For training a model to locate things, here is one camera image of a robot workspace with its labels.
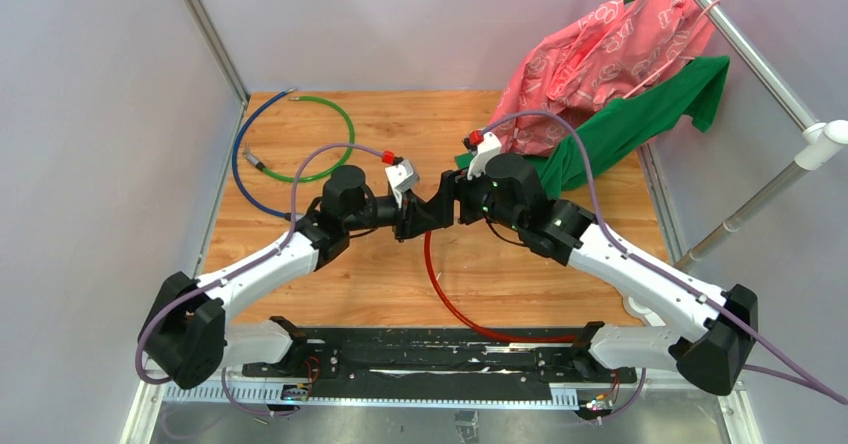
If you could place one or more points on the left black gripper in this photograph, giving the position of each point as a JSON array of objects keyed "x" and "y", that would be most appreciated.
[{"x": 410, "y": 218}]

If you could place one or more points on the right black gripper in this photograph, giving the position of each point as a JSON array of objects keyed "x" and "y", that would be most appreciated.
[{"x": 442, "y": 203}]

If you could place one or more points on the red cable lock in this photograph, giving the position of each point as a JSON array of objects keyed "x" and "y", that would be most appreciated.
[{"x": 481, "y": 330}]

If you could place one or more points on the green cable lock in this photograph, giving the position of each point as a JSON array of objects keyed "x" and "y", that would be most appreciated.
[{"x": 304, "y": 132}]

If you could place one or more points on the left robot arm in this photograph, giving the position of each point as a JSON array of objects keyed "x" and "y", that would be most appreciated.
[{"x": 190, "y": 333}]

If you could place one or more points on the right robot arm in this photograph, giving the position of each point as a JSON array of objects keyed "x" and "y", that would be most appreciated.
[{"x": 706, "y": 331}]

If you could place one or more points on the pink patterned garment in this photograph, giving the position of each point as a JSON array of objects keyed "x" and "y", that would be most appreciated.
[{"x": 621, "y": 41}]

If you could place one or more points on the green t-shirt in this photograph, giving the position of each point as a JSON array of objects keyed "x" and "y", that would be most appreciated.
[{"x": 567, "y": 142}]

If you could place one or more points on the pink clothes hanger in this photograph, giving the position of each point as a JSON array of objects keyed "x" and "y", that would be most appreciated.
[{"x": 679, "y": 54}]

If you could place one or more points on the metal clothes rack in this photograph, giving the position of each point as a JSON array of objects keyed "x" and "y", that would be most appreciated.
[{"x": 733, "y": 199}]

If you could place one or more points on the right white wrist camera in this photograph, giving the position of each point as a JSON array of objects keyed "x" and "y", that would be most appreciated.
[{"x": 484, "y": 146}]

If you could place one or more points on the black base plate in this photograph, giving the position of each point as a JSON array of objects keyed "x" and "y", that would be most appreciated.
[{"x": 448, "y": 364}]

